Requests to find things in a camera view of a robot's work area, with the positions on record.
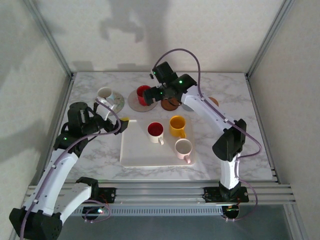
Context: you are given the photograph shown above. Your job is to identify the white mug red inside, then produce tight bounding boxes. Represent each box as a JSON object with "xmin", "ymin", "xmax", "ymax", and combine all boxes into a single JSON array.
[{"xmin": 146, "ymin": 121, "xmax": 165, "ymax": 146}]

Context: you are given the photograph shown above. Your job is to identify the red mug black handle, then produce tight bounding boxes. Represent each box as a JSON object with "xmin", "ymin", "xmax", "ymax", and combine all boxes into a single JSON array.
[{"xmin": 136, "ymin": 84, "xmax": 153, "ymax": 107}]

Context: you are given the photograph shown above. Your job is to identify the pale blue mug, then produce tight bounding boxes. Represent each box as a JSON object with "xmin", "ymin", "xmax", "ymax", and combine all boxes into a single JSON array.
[{"xmin": 96, "ymin": 86, "xmax": 115, "ymax": 107}]

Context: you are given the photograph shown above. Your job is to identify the pale pink mug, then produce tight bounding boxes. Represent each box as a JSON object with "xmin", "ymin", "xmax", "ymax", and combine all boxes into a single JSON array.
[{"xmin": 174, "ymin": 138, "xmax": 193, "ymax": 165}]

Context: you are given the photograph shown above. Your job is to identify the round unicorn print coaster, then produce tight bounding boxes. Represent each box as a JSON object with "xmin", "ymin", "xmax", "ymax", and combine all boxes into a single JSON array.
[{"xmin": 127, "ymin": 89, "xmax": 159, "ymax": 113}]

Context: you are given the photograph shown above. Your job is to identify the round speckled coaster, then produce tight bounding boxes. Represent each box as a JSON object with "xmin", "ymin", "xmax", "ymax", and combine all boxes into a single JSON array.
[{"xmin": 96, "ymin": 91, "xmax": 125, "ymax": 113}]

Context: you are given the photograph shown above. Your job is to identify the round brown wooden coaster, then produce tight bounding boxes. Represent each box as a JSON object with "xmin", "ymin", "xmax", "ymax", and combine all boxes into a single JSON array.
[{"xmin": 160, "ymin": 98, "xmax": 183, "ymax": 111}]

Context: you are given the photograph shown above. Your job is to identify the white rectangular tray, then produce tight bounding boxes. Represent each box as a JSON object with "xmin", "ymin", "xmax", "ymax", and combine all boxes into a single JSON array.
[{"xmin": 119, "ymin": 117, "xmax": 198, "ymax": 168}]

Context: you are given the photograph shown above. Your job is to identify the yellow mug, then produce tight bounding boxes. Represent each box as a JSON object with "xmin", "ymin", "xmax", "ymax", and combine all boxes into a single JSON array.
[{"xmin": 169, "ymin": 115, "xmax": 188, "ymax": 140}]

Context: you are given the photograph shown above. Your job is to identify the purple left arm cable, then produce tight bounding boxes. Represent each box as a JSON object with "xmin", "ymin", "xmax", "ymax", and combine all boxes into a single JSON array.
[{"xmin": 18, "ymin": 97, "xmax": 122, "ymax": 236}]

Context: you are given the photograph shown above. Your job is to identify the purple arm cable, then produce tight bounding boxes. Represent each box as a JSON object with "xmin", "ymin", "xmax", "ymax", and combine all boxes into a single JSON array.
[
  {"xmin": 154, "ymin": 48, "xmax": 262, "ymax": 222},
  {"xmin": 18, "ymin": 97, "xmax": 122, "ymax": 236}
]

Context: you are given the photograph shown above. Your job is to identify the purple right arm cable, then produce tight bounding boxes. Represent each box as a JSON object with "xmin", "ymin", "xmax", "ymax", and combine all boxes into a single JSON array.
[{"xmin": 154, "ymin": 48, "xmax": 262, "ymax": 222}]

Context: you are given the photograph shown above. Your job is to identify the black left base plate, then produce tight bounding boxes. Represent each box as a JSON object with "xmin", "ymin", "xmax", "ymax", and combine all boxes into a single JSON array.
[{"xmin": 94, "ymin": 187, "xmax": 117, "ymax": 205}]

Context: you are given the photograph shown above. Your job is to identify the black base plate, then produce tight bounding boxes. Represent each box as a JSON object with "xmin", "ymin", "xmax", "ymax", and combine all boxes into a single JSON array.
[
  {"xmin": 94, "ymin": 187, "xmax": 117, "ymax": 205},
  {"xmin": 203, "ymin": 186, "xmax": 250, "ymax": 204}
]

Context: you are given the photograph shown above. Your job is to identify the aluminium front frame rails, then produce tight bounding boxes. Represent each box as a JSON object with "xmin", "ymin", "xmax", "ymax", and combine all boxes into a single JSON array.
[{"xmin": 22, "ymin": 181, "xmax": 298, "ymax": 207}]

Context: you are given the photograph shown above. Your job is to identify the aluminium left frame post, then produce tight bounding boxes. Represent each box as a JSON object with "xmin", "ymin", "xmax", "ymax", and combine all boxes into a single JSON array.
[{"xmin": 23, "ymin": 0, "xmax": 76, "ymax": 78}]

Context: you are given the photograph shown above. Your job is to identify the aluminium frame post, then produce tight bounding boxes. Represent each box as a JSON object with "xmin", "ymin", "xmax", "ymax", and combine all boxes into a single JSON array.
[
  {"xmin": 246, "ymin": 0, "xmax": 293, "ymax": 77},
  {"xmin": 23, "ymin": 0, "xmax": 76, "ymax": 78}
]

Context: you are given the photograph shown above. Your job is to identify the grey slotted cable duct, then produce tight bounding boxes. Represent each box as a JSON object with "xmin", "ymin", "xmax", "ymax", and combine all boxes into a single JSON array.
[{"xmin": 31, "ymin": 206, "xmax": 226, "ymax": 217}]

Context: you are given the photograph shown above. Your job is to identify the aluminium right frame post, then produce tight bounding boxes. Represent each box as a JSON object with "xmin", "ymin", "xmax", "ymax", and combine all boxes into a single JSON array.
[{"xmin": 246, "ymin": 0, "xmax": 293, "ymax": 77}]

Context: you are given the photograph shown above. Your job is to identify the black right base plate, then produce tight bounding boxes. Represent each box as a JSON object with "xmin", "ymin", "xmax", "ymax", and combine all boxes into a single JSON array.
[{"xmin": 203, "ymin": 186, "xmax": 250, "ymax": 204}]

